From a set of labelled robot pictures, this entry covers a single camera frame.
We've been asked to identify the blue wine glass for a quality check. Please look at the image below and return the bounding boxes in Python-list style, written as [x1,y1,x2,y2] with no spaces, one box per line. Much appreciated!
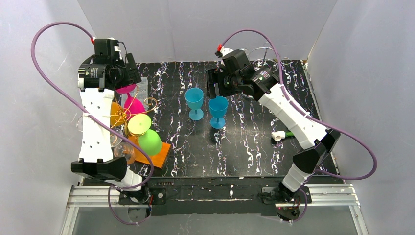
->
[209,96,229,129]
[185,88,204,121]

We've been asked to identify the pink wine glass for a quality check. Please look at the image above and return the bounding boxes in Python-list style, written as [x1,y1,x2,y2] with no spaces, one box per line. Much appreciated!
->
[116,85,145,120]

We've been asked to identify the orange wine glass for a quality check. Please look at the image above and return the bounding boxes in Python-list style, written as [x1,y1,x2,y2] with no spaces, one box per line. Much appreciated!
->
[110,102,127,128]

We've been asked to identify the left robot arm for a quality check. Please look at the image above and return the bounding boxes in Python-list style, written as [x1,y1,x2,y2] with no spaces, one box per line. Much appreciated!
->
[70,38,143,191]

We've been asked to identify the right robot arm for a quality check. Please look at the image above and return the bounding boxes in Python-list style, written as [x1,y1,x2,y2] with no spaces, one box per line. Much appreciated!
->
[206,48,341,201]

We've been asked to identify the upright blue wine glass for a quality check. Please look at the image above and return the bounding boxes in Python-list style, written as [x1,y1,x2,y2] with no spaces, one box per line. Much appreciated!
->
[185,88,204,121]

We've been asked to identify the green wine glass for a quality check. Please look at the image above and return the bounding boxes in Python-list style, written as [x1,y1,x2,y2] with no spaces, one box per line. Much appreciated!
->
[128,114,163,156]

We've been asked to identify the clear wine glass front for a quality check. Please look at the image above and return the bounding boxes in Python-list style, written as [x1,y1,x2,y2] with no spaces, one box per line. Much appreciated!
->
[112,142,136,165]

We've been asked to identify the clear plastic organizer box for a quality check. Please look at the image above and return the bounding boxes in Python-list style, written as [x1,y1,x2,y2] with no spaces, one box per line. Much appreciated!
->
[136,77,149,110]

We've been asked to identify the green white pipe fitting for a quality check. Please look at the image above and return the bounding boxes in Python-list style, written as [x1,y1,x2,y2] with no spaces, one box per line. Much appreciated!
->
[271,131,294,142]

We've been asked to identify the silver wire glass rack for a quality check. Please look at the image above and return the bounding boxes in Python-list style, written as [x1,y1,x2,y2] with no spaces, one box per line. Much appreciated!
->
[241,43,296,74]

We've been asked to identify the gold wire rack wooden base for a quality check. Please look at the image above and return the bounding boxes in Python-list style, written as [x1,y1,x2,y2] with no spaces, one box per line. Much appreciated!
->
[110,86,172,169]

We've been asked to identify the aluminium base frame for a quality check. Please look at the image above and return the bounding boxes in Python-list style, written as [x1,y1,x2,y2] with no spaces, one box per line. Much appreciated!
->
[61,179,368,235]

